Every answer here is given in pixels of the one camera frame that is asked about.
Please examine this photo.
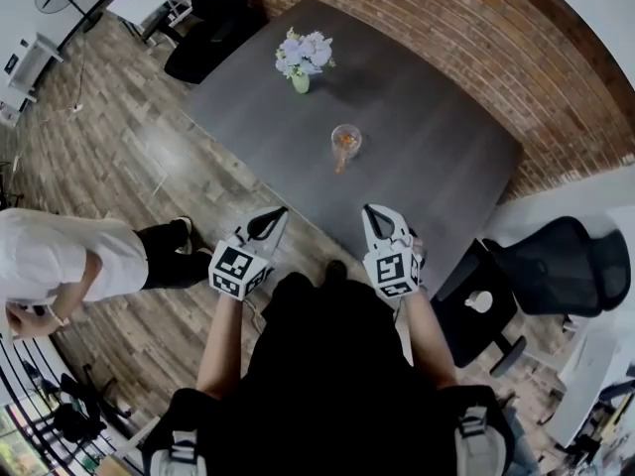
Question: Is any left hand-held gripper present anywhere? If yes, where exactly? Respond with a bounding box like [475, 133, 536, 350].
[207, 205, 290, 302]

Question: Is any black mesh office chair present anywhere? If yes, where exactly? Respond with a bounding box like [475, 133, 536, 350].
[430, 215, 632, 379]

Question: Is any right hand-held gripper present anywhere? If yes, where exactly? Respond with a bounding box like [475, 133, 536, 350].
[360, 203, 424, 301]

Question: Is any pale blue flower bouquet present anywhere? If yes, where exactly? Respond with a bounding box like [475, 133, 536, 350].
[274, 26, 337, 79]

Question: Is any grey shoulder strap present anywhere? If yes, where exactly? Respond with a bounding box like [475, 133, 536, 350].
[453, 404, 508, 476]
[148, 428, 209, 476]

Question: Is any clear plastic cup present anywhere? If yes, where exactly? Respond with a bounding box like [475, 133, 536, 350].
[330, 123, 364, 175]

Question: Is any black bag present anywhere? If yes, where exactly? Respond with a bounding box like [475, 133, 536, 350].
[49, 372, 108, 445]

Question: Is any person's black shirt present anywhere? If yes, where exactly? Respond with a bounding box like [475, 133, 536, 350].
[142, 271, 515, 476]

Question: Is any person's left forearm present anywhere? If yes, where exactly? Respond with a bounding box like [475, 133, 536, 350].
[196, 293, 249, 401]

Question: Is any person's right hand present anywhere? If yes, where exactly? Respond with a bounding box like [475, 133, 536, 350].
[410, 234, 429, 268]

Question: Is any white round object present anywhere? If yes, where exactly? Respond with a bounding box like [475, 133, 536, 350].
[463, 290, 495, 314]

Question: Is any white side cabinet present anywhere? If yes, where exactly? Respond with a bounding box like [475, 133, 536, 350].
[0, 31, 65, 118]

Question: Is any person's right forearm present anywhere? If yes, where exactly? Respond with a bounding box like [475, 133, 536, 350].
[396, 289, 460, 394]

